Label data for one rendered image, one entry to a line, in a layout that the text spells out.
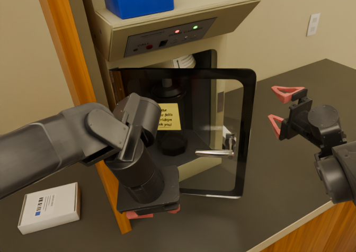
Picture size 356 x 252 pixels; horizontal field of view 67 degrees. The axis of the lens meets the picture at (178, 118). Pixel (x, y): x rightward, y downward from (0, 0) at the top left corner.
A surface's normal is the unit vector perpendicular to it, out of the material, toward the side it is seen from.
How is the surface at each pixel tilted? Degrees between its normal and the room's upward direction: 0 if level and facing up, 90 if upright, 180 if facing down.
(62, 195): 0
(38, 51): 90
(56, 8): 90
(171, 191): 16
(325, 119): 31
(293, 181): 0
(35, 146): 48
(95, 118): 53
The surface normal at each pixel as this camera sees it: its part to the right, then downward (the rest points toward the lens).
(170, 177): -0.23, -0.65
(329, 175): -0.48, -0.45
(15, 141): 0.62, -0.37
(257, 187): -0.06, -0.81
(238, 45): 0.46, 0.49
